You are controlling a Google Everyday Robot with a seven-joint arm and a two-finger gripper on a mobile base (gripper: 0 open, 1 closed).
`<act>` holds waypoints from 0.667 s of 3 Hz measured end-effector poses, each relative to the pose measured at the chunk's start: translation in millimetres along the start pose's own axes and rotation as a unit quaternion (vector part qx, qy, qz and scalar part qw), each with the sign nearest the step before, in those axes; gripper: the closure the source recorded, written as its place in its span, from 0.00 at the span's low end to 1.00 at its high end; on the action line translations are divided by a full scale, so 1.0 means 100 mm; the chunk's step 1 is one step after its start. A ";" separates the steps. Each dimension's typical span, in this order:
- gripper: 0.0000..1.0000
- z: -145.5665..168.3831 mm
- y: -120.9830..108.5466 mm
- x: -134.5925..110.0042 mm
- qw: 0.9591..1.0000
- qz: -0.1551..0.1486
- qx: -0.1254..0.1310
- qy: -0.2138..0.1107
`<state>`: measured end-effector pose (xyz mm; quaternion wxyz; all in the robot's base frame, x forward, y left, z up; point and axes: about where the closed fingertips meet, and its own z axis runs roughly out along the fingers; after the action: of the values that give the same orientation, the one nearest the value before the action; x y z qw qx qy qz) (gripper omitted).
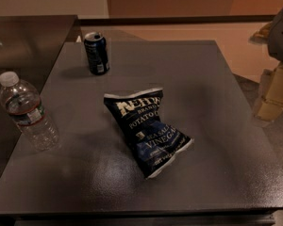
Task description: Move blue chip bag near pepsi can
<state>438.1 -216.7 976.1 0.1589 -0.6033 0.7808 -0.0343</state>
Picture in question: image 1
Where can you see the blue Pepsi can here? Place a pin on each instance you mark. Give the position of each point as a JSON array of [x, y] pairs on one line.
[[97, 53]]

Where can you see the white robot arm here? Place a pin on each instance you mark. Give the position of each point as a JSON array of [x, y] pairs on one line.
[[275, 50]]

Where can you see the blue Kettle chip bag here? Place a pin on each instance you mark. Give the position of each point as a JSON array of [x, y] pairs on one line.
[[153, 143]]

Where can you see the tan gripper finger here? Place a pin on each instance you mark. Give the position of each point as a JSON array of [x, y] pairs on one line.
[[262, 35], [269, 103]]

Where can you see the clear plastic water bottle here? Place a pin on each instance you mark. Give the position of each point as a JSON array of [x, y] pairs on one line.
[[23, 104]]

